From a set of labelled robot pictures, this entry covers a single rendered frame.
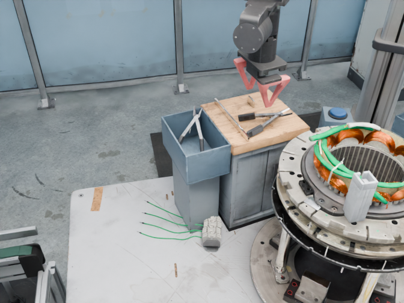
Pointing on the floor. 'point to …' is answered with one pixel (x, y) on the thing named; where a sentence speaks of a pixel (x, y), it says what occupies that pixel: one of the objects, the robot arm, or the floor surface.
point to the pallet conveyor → (30, 266)
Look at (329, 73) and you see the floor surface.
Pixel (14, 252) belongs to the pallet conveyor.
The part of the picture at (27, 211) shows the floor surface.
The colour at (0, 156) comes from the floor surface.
